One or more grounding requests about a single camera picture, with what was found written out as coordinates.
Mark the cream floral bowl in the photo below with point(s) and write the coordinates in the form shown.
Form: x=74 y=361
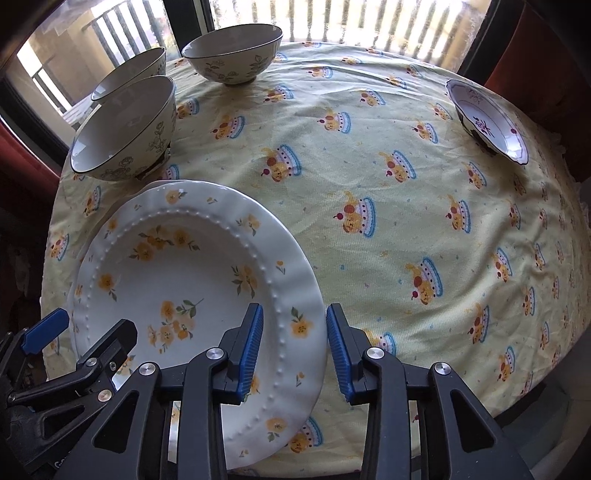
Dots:
x=231 y=62
x=138 y=134
x=147 y=64

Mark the yellow printed tablecloth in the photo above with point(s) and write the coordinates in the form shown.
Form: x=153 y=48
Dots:
x=369 y=161

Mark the small purple-flowered dish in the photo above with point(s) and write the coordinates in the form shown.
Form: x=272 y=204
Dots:
x=489 y=122

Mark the balcony railing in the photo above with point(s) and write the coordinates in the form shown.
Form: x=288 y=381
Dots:
x=369 y=23

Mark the white yellow-flowered plate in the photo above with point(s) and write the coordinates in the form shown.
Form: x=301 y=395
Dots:
x=184 y=267
x=154 y=185

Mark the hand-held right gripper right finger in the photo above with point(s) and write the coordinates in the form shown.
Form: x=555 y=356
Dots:
x=339 y=357

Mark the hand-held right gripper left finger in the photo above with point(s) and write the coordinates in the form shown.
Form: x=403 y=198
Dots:
x=251 y=353

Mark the dark window frame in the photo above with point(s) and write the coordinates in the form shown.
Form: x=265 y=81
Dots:
x=194 y=18

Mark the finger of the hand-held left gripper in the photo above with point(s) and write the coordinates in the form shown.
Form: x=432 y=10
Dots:
x=108 y=344
x=44 y=330

